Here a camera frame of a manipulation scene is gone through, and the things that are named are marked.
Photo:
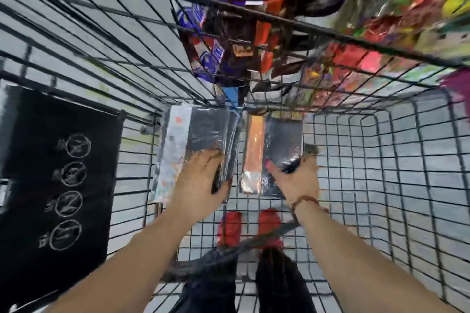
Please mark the person's right hand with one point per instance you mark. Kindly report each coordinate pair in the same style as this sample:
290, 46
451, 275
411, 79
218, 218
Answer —
301, 184

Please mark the person's left hand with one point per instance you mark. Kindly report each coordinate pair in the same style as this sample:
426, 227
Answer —
196, 184

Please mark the person's left fingers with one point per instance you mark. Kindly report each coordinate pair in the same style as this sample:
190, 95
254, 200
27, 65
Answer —
207, 158

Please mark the person's right thumb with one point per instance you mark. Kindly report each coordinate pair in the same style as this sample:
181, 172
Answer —
276, 169

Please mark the dark packet with silver stripe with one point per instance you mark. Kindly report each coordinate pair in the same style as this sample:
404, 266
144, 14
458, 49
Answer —
205, 129

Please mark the dark packet with orange stripe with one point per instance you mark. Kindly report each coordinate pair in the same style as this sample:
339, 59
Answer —
279, 140

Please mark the person's right forearm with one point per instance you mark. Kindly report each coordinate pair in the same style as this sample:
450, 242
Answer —
352, 265

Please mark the person's left forearm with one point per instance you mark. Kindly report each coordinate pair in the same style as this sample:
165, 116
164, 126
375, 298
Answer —
132, 272

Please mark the red shoe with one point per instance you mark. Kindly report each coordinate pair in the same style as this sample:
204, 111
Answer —
270, 226
230, 228

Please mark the row of blue chocolate packets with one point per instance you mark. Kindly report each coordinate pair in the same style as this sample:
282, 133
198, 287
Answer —
205, 56

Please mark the dark trousers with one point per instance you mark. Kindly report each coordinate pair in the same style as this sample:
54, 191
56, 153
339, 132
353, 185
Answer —
282, 283

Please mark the black cart seat flap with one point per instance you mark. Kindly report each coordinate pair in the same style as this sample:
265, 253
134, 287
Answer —
44, 162

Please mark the magenta packet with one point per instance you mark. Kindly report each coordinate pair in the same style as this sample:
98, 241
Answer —
459, 89

